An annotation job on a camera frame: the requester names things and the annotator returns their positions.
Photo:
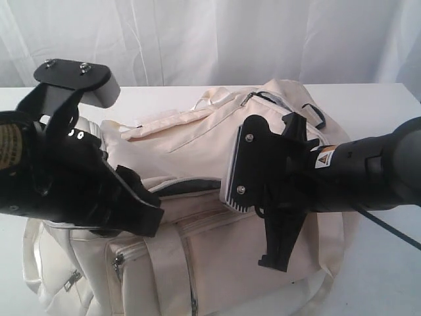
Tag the cream white duffel bag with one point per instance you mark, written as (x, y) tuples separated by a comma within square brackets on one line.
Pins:
[(204, 258)]

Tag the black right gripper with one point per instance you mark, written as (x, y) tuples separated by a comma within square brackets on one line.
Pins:
[(283, 190)]

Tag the white backdrop curtain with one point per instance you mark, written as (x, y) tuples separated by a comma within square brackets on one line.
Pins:
[(183, 43)]

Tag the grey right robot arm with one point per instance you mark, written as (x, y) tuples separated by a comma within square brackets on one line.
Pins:
[(367, 175)]

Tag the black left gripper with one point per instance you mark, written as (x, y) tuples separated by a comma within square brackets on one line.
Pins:
[(56, 172)]

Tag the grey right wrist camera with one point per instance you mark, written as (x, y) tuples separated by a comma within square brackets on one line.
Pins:
[(257, 163)]

